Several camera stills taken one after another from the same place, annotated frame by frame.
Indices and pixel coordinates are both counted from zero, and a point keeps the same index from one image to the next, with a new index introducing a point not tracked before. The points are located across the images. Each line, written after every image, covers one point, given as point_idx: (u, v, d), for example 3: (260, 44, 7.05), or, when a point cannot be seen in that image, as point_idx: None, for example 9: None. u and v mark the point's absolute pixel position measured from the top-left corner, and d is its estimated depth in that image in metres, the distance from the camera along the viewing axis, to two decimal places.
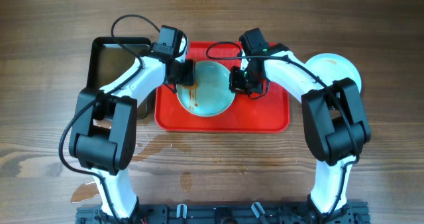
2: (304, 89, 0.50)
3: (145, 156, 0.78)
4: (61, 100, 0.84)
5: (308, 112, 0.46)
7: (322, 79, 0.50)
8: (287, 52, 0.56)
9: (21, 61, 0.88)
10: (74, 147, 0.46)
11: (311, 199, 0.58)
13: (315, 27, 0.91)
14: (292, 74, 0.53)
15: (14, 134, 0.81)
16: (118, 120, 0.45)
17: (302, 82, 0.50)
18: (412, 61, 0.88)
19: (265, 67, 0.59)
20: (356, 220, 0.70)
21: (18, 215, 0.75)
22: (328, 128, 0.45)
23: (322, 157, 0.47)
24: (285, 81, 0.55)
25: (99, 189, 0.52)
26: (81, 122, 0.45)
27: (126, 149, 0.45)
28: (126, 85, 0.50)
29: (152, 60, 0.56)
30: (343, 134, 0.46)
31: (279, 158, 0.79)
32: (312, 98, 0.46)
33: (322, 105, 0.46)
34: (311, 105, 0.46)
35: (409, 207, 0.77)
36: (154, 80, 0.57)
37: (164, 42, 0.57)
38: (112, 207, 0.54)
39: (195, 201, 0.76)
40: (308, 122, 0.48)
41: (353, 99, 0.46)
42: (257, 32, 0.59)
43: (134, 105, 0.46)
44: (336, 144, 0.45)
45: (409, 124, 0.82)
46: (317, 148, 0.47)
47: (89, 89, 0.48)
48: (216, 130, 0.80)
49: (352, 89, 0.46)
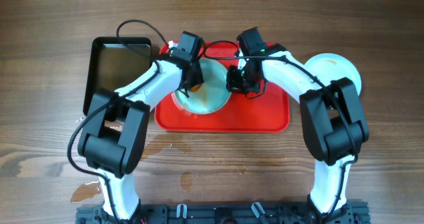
2: (301, 89, 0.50)
3: (145, 156, 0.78)
4: (61, 100, 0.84)
5: (307, 114, 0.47)
7: (320, 79, 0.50)
8: (286, 52, 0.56)
9: (21, 61, 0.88)
10: (83, 146, 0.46)
11: (311, 199, 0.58)
13: (315, 27, 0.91)
14: (291, 75, 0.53)
15: (14, 133, 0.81)
16: (129, 124, 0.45)
17: (300, 82, 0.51)
18: (412, 61, 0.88)
19: (263, 67, 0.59)
20: (356, 220, 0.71)
21: (18, 216, 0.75)
22: (328, 128, 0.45)
23: (320, 157, 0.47)
24: (284, 83, 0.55)
25: (103, 189, 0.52)
26: (93, 122, 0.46)
27: (133, 154, 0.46)
28: (140, 89, 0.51)
29: (169, 66, 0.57)
30: (342, 134, 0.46)
31: (279, 158, 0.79)
32: (309, 98, 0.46)
33: (321, 106, 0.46)
34: (310, 105, 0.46)
35: (409, 207, 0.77)
36: (169, 85, 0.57)
37: (183, 48, 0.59)
38: (114, 207, 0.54)
39: (195, 201, 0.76)
40: (307, 124, 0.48)
41: (352, 100, 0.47)
42: (256, 32, 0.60)
43: (146, 111, 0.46)
44: (335, 145, 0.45)
45: (409, 124, 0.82)
46: (316, 148, 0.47)
47: (105, 91, 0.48)
48: (215, 130, 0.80)
49: (349, 88, 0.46)
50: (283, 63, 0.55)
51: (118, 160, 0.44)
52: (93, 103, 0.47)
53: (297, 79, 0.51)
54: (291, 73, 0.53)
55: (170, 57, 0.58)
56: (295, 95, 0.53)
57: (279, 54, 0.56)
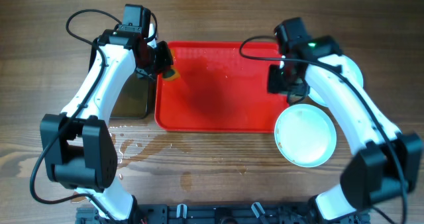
2: (359, 132, 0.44)
3: (145, 156, 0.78)
4: (61, 100, 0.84)
5: (360, 169, 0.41)
7: (385, 128, 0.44)
8: (343, 62, 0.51)
9: (21, 61, 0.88)
10: (52, 176, 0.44)
11: (317, 203, 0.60)
13: (315, 28, 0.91)
14: (347, 103, 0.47)
15: (14, 133, 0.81)
16: (89, 148, 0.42)
17: (359, 120, 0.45)
18: (412, 61, 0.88)
19: (308, 72, 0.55)
20: (356, 220, 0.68)
21: (16, 216, 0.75)
22: (377, 187, 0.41)
23: (358, 205, 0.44)
24: (328, 97, 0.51)
25: (90, 201, 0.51)
26: (52, 152, 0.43)
27: (105, 169, 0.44)
28: (89, 101, 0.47)
29: (117, 52, 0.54)
30: (391, 187, 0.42)
31: (279, 158, 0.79)
32: (369, 156, 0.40)
33: (381, 166, 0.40)
34: (369, 165, 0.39)
35: (411, 207, 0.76)
36: (123, 73, 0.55)
37: (130, 22, 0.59)
38: (108, 213, 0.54)
39: (195, 201, 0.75)
40: (353, 172, 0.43)
41: (415, 158, 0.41)
42: (299, 26, 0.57)
43: (102, 126, 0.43)
44: (377, 199, 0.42)
45: (409, 124, 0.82)
46: (356, 197, 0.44)
47: (51, 114, 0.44)
48: (214, 130, 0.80)
49: (417, 148, 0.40)
50: (338, 80, 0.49)
51: (93, 182, 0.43)
52: (43, 135, 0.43)
53: (356, 116, 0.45)
54: (350, 99, 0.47)
55: (115, 36, 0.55)
56: (346, 127, 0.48)
57: (334, 62, 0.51)
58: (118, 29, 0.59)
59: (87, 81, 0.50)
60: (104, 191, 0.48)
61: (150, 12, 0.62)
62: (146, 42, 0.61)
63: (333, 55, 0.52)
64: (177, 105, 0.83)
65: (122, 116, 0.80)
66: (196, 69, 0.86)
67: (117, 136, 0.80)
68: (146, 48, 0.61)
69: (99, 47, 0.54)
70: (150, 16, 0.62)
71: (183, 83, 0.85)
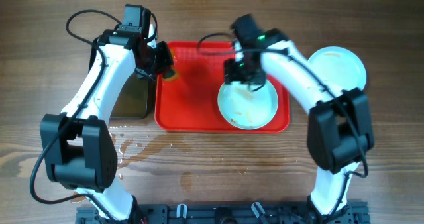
2: (311, 97, 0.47)
3: (145, 156, 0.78)
4: (61, 100, 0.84)
5: (315, 128, 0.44)
7: (330, 88, 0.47)
8: (289, 45, 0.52)
9: (21, 61, 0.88)
10: (52, 176, 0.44)
11: (311, 200, 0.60)
13: (315, 28, 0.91)
14: (298, 77, 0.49)
15: (14, 134, 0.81)
16: (87, 147, 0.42)
17: (309, 87, 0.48)
18: (412, 61, 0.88)
19: (262, 60, 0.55)
20: (356, 220, 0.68)
21: (17, 215, 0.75)
22: (336, 142, 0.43)
23: (327, 168, 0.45)
24: (283, 77, 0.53)
25: (90, 201, 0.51)
26: (53, 152, 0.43)
27: (105, 169, 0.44)
28: (88, 101, 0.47)
29: (116, 52, 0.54)
30: (351, 144, 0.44)
31: (279, 158, 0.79)
32: (320, 112, 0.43)
33: (332, 120, 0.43)
34: (320, 120, 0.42)
35: (411, 207, 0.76)
36: (123, 73, 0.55)
37: (130, 22, 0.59)
38: (108, 213, 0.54)
39: (195, 201, 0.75)
40: (313, 136, 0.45)
41: (362, 111, 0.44)
42: (250, 19, 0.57)
43: (102, 126, 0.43)
44: (341, 156, 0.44)
45: (409, 124, 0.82)
46: (322, 160, 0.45)
47: (51, 115, 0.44)
48: (215, 130, 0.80)
49: (362, 102, 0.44)
50: (287, 59, 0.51)
51: (93, 181, 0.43)
52: (42, 136, 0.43)
53: (305, 85, 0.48)
54: (299, 73, 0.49)
55: (115, 36, 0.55)
56: (300, 97, 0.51)
57: (281, 46, 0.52)
58: (118, 29, 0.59)
59: (87, 79, 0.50)
60: (104, 191, 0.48)
61: (151, 12, 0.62)
62: (146, 42, 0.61)
63: (281, 42, 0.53)
64: (177, 105, 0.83)
65: (122, 116, 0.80)
66: (196, 69, 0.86)
67: (116, 136, 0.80)
68: (146, 48, 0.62)
69: (99, 46, 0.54)
70: (150, 16, 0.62)
71: (183, 82, 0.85)
